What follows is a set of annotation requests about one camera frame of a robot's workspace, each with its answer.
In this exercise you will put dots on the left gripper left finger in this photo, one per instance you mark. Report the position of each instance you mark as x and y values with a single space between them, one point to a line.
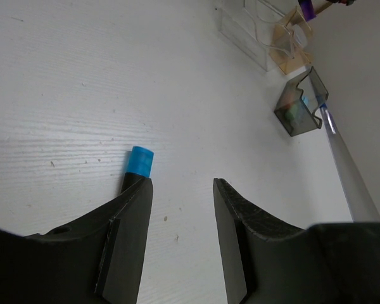
96 258

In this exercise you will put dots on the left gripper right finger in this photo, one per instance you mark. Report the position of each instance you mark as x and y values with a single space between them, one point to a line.
267 260

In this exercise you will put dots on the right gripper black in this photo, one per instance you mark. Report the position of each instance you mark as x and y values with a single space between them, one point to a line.
345 2

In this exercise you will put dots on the purple highlighter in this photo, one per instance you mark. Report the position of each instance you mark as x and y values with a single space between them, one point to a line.
307 9

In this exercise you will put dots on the clear spray bottle blue cap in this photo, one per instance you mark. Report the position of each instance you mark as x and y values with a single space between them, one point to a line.
327 119

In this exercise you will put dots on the green highlighter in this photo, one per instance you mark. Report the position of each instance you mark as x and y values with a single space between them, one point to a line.
293 114

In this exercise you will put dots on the light blue highlighter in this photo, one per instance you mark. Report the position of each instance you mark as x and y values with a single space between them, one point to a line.
303 104

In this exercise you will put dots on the small bottle in orange container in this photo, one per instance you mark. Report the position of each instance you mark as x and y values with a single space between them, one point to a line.
300 36

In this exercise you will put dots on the orange transparent container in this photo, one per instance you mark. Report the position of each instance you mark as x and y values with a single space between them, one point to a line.
284 51

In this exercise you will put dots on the clear plastic container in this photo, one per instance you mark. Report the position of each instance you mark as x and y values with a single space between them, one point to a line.
250 25

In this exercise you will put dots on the dark grey transparent container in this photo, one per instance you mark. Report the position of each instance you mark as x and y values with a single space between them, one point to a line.
307 84

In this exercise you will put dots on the black blue highlighter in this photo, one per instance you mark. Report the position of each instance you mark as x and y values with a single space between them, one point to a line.
138 167

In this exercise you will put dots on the aluminium rail right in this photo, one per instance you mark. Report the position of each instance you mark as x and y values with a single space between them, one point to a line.
358 198

